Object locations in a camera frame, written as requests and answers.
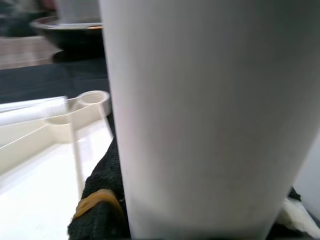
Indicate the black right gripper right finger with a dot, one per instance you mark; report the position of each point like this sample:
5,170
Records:
287,233

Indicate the black round basin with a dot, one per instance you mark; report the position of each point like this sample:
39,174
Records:
75,40

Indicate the white plastic table top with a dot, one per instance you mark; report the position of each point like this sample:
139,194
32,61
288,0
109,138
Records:
37,187

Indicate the beige woven cloth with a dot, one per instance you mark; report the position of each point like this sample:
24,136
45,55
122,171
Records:
20,52

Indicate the yellow rubber band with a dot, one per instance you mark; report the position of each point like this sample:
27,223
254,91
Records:
100,195

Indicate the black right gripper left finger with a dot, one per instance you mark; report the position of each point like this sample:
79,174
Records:
100,225

